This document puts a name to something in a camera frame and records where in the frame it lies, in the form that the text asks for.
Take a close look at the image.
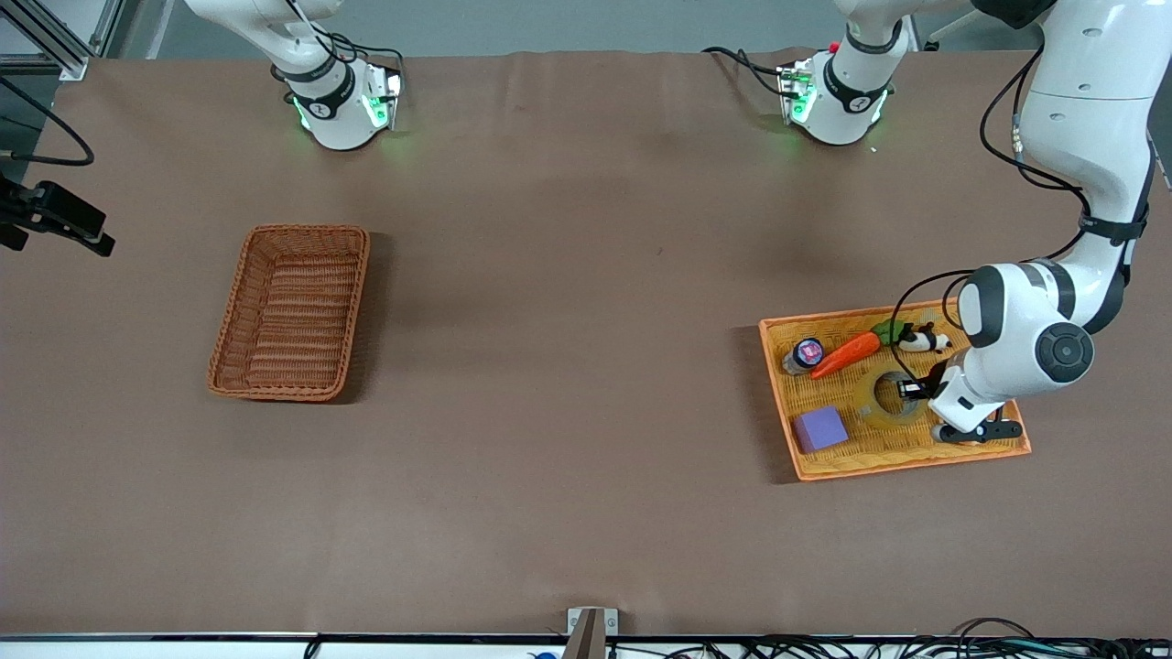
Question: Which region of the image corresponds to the clear yellowish tape roll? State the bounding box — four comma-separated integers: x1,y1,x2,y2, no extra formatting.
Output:
855,365,931,432

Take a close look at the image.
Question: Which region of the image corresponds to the yellow orange-rimmed flat basket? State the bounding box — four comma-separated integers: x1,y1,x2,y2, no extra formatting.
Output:
758,295,1033,482

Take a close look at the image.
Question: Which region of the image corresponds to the brown wicker basket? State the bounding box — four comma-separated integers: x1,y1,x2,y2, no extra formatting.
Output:
207,224,372,404

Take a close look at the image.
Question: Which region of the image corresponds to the black white panda toy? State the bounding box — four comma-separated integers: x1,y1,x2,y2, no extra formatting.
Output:
897,321,953,355

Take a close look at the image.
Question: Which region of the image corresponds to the orange toy carrot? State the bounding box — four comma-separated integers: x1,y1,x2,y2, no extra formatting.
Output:
810,318,907,380

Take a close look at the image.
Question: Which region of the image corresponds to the purple cube block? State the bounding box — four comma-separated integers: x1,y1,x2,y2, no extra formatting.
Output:
792,405,850,455

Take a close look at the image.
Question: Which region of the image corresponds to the small bottle blue lid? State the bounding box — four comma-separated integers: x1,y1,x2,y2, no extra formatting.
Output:
782,337,826,376

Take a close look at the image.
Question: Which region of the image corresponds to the brown table cover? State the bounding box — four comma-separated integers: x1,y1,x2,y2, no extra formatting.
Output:
0,48,1172,639

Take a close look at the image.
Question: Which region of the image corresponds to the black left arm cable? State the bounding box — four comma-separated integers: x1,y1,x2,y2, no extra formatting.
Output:
890,46,1095,390

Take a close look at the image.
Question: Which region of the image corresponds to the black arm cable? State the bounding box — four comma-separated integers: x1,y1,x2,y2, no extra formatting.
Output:
890,46,1095,390
0,76,96,167

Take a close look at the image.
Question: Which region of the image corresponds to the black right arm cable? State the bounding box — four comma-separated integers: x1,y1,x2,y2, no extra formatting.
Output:
0,76,96,167

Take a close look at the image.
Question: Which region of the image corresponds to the aluminium frame profile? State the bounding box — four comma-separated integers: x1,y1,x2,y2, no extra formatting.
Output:
0,0,125,81

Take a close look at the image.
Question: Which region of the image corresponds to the black base cable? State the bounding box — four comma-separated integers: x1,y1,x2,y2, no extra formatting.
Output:
316,30,406,74
703,46,790,97

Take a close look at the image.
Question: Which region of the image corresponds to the grey metal camera bracket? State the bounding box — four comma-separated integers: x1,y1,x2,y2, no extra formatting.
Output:
566,607,619,659

